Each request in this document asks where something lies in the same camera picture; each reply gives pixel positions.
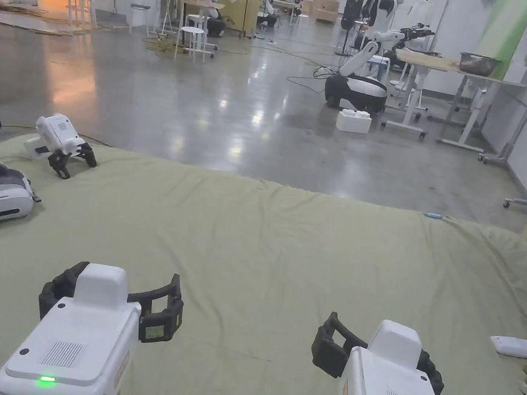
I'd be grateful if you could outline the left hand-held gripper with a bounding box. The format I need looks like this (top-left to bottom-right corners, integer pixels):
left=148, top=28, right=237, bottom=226
left=0, top=255, right=188, bottom=395

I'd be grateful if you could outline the wooden table with white legs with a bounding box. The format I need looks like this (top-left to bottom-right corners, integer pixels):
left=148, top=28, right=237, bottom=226
left=383, top=45, right=527, bottom=151

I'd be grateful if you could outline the black floor cable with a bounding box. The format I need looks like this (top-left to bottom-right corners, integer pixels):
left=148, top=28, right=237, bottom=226
left=284, top=60, right=344, bottom=97

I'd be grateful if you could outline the spare hand-held gripper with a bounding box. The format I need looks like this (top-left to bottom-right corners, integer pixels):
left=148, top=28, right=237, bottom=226
left=20, top=110, right=102, bottom=182

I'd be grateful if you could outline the yellow floor cable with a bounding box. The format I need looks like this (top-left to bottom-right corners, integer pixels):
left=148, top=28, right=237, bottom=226
left=142, top=32, right=251, bottom=62

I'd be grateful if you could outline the white wheeled robot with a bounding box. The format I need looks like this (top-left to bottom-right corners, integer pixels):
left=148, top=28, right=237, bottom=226
left=322, top=0, right=439, bottom=118

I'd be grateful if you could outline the bed with pale green sheet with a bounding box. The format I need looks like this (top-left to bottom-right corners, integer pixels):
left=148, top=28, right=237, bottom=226
left=0, top=133, right=527, bottom=395

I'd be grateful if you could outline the white robot with black base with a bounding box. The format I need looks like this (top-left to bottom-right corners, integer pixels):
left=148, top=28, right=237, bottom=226
left=198, top=0, right=229, bottom=38
left=256, top=0, right=281, bottom=31

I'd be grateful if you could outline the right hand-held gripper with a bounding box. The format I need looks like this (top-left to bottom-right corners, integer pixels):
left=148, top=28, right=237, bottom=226
left=308, top=310, right=457, bottom=395

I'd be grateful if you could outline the white foam box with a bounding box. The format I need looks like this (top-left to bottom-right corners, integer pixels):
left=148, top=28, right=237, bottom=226
left=335, top=107, right=373, bottom=135

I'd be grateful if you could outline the white hand controller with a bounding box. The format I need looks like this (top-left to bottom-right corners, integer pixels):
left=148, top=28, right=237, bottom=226
left=488, top=335, right=527, bottom=359

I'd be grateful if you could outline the cardboard carton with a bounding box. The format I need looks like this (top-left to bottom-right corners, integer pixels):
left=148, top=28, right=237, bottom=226
left=309, top=0, right=341, bottom=24

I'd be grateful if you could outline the white headset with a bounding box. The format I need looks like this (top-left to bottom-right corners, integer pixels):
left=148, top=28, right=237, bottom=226
left=0, top=160, right=46, bottom=234

